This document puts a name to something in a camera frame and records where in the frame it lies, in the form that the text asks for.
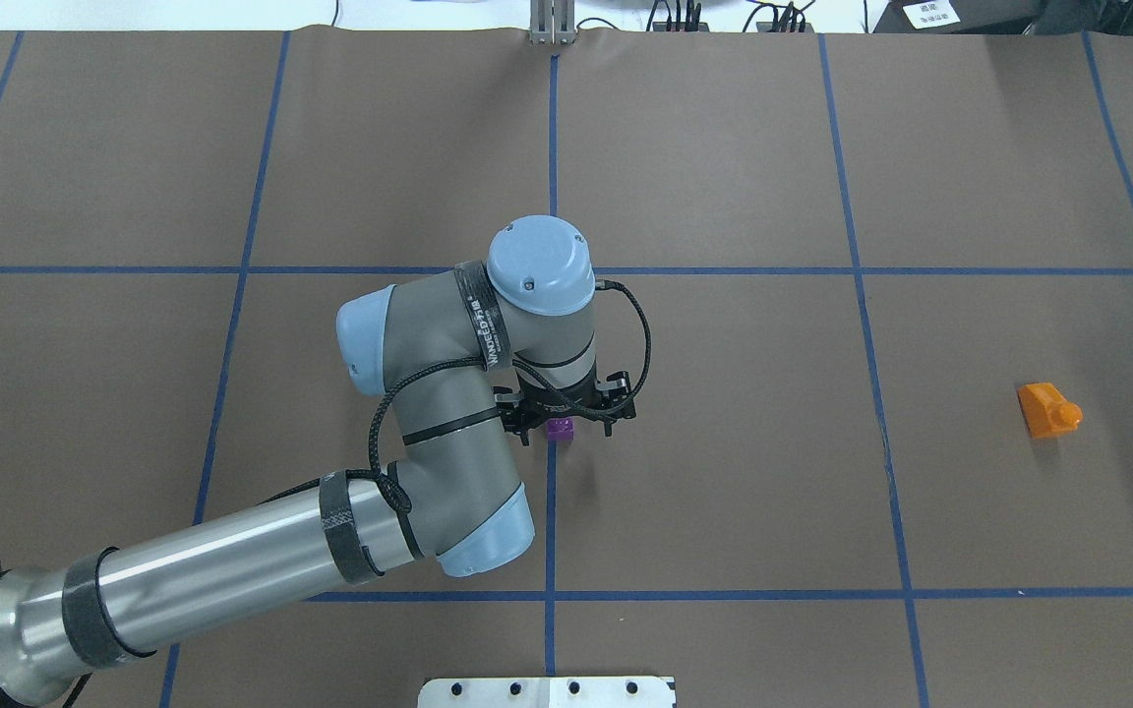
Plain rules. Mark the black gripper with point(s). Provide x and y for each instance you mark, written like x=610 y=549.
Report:
x=523 y=417

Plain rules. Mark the purple trapezoid block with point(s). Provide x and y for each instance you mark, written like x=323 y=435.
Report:
x=559 y=429

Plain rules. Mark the orange trapezoid block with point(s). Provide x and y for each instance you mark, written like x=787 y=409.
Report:
x=1047 y=413

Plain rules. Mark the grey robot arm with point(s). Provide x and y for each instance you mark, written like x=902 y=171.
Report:
x=457 y=361

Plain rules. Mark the power strip with plugs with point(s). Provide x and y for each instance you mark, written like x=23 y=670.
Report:
x=675 y=16
x=786 y=17

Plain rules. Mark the black box with label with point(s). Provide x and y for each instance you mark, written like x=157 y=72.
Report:
x=957 y=17

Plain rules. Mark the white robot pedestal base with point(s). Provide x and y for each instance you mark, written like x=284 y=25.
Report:
x=572 y=691

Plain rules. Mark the aluminium frame post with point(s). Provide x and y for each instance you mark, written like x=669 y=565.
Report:
x=552 y=22

